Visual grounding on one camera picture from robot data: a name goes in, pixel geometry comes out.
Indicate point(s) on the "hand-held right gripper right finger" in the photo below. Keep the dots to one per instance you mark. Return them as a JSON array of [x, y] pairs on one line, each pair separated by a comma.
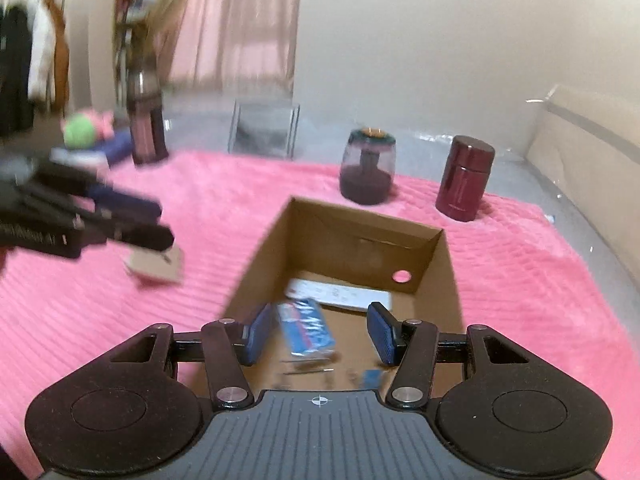
[[382, 332]]

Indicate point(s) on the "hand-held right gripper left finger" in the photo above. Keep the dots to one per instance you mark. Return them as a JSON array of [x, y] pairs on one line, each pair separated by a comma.
[[260, 332]]

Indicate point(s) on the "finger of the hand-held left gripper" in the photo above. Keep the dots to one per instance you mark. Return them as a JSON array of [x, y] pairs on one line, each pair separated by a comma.
[[130, 202], [145, 235]]

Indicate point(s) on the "tan box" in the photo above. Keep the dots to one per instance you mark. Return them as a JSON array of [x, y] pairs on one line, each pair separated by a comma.
[[157, 265]]

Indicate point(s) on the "clear box with blue label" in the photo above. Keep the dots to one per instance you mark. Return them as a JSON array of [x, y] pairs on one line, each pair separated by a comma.
[[307, 330]]

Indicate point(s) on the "blue plastic clip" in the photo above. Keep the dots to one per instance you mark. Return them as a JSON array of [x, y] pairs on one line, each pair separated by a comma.
[[371, 379]]

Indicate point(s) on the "white remote control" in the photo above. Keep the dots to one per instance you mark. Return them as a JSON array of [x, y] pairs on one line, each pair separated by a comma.
[[340, 294]]

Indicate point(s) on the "white and blue flat box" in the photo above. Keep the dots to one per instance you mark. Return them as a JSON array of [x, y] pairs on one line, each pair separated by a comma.
[[100, 152]]

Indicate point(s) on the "steel thermos flask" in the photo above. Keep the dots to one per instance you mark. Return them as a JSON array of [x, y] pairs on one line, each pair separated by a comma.
[[145, 120]]

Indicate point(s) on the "green pink plush toy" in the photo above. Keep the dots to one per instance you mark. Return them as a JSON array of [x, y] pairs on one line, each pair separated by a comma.
[[82, 130]]

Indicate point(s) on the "pink blanket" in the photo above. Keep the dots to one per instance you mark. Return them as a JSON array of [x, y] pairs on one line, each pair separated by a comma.
[[500, 270]]

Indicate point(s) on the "hanging clothes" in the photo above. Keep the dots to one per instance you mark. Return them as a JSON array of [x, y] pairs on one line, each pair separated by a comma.
[[35, 60]]

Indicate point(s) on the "dark glass jar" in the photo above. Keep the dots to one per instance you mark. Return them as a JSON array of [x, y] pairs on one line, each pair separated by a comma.
[[367, 170]]

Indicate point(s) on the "maroon cup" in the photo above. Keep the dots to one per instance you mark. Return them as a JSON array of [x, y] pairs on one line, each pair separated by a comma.
[[462, 180]]

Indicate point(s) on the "wooden bookshelf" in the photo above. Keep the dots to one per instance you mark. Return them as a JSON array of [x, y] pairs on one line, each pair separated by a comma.
[[132, 5]]

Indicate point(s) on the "pink curtain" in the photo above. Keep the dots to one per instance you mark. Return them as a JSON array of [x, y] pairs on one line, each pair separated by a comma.
[[235, 20]]

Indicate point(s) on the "large cardboard box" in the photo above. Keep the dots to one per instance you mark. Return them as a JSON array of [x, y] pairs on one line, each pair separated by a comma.
[[585, 150]]

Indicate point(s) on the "sand picture frame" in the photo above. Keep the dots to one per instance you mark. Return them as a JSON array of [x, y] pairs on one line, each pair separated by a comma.
[[262, 130]]

